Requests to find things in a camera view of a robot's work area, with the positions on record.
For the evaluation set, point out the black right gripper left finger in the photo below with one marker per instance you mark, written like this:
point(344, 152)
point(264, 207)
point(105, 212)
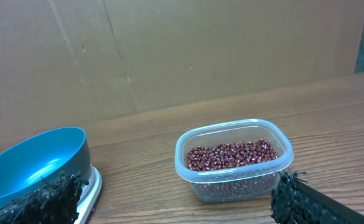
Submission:
point(53, 203)

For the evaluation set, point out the red adzuki beans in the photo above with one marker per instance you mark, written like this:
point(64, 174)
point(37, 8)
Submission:
point(229, 155)

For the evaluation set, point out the teal metal bowl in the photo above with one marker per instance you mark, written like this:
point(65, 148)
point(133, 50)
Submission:
point(43, 156)

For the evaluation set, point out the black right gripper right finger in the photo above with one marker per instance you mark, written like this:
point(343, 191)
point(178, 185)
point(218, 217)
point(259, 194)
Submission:
point(294, 202)

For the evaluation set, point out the white digital kitchen scale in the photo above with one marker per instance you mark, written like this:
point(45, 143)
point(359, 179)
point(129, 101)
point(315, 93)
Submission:
point(90, 195)

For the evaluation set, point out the clear plastic container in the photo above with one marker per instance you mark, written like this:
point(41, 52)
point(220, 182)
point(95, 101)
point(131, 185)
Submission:
point(239, 183)

